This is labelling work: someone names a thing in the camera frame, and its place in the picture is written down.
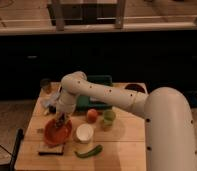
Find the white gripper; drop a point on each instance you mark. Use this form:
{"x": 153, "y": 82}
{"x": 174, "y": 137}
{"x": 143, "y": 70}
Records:
{"x": 66, "y": 103}

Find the dark grape bunch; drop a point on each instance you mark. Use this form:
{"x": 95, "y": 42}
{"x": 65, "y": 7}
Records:
{"x": 61, "y": 121}

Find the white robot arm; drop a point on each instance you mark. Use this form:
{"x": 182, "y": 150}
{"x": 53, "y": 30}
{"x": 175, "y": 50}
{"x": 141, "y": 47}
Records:
{"x": 170, "y": 143}

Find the red bowl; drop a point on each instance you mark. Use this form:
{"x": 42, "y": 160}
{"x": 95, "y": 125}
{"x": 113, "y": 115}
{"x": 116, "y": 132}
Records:
{"x": 54, "y": 136}

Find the white bowl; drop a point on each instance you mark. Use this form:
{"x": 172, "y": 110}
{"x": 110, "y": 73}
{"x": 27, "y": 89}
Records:
{"x": 84, "y": 133}

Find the dark brown bowl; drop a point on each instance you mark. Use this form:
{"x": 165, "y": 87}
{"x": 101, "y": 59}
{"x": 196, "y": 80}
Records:
{"x": 135, "y": 87}

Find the green tray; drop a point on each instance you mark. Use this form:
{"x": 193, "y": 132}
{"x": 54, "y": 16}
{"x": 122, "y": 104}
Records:
{"x": 85, "y": 102}

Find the glass jar with dark lid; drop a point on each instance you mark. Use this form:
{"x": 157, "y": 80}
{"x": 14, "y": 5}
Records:
{"x": 46, "y": 86}

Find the red apple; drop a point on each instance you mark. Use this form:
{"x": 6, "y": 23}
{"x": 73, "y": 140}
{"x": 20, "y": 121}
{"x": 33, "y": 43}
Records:
{"x": 92, "y": 115}

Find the green cup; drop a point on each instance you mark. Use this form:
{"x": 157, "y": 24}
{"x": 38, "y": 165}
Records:
{"x": 108, "y": 117}

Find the black pole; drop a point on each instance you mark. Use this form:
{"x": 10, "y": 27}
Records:
{"x": 19, "y": 138}

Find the green cucumber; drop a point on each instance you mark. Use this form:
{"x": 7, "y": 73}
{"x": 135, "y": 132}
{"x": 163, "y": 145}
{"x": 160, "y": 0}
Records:
{"x": 93, "y": 152}

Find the wooden stool frame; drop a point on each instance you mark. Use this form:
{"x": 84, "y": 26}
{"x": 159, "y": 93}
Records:
{"x": 87, "y": 14}

